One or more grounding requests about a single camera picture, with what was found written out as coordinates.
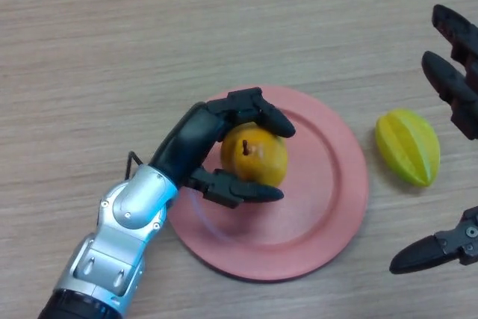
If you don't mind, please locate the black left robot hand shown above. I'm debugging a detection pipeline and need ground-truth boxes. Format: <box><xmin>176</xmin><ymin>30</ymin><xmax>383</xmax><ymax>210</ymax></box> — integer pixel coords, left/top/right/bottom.
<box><xmin>149</xmin><ymin>87</ymin><xmax>297</xmax><ymax>210</ymax></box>

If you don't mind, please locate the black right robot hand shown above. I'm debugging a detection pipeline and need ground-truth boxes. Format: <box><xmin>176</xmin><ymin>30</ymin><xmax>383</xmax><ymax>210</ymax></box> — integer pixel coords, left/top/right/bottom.
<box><xmin>389</xmin><ymin>4</ymin><xmax>478</xmax><ymax>276</ymax></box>

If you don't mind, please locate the yellow orange pear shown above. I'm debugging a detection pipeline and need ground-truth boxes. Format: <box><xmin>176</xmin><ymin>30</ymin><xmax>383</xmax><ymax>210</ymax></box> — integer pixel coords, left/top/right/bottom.
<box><xmin>220</xmin><ymin>124</ymin><xmax>290</xmax><ymax>188</ymax></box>

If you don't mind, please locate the pink round plate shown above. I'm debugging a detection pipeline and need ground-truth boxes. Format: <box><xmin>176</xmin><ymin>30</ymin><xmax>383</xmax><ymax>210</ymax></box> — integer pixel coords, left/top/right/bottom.
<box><xmin>167</xmin><ymin>85</ymin><xmax>370</xmax><ymax>282</ymax></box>

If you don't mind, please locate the yellow green starfruit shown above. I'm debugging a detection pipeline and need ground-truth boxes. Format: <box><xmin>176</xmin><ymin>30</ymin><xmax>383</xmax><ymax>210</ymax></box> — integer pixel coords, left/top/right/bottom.
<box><xmin>375</xmin><ymin>108</ymin><xmax>441</xmax><ymax>188</ymax></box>

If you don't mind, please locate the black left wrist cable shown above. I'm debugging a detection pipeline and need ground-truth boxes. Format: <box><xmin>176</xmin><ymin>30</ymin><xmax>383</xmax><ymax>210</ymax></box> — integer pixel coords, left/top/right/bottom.
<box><xmin>124</xmin><ymin>151</ymin><xmax>145</xmax><ymax>180</ymax></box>

